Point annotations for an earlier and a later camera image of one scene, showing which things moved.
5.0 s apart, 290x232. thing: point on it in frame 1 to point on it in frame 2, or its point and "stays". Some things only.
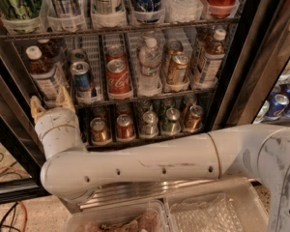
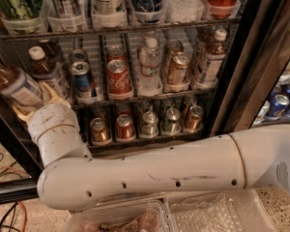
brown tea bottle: x=45 y=75 to x=14 y=82
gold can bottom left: x=99 y=131 stays
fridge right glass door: x=263 y=87 stays
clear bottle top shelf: x=182 y=3 stays
